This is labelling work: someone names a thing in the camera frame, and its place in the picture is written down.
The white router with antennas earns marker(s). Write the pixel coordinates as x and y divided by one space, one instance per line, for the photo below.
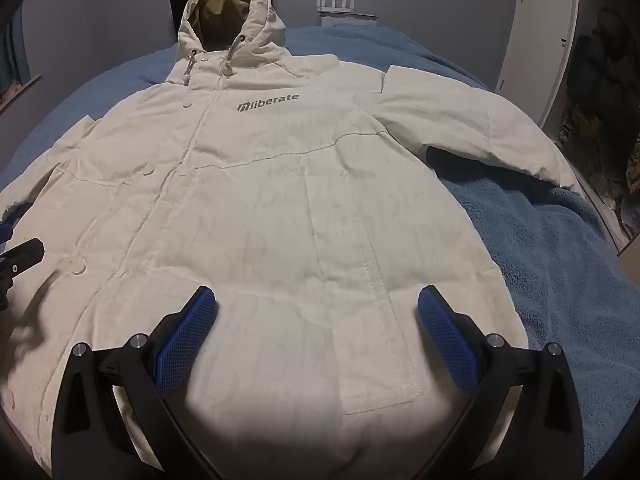
345 10

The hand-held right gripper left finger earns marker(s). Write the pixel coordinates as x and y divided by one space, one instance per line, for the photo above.
186 340

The white wardrobe door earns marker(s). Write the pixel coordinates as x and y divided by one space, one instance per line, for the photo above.
535 40

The white box under router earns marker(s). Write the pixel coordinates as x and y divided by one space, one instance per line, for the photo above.
350 21

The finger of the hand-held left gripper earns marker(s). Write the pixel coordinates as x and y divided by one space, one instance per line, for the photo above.
25 257
4 234

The black flat screen monitor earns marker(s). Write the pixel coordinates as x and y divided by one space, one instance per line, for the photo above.
177 2

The wooden window sill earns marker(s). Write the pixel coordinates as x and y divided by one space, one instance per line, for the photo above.
25 85

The dark clothes in wardrobe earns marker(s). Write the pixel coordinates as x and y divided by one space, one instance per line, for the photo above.
600 110

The blue fleece blanket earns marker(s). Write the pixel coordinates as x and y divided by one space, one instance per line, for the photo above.
540 270

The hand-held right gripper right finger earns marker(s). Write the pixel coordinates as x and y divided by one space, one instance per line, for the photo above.
447 340

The white hooded jacket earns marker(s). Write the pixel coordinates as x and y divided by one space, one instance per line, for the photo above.
275 210

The blue curtain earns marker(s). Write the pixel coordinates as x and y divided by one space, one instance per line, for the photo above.
15 45

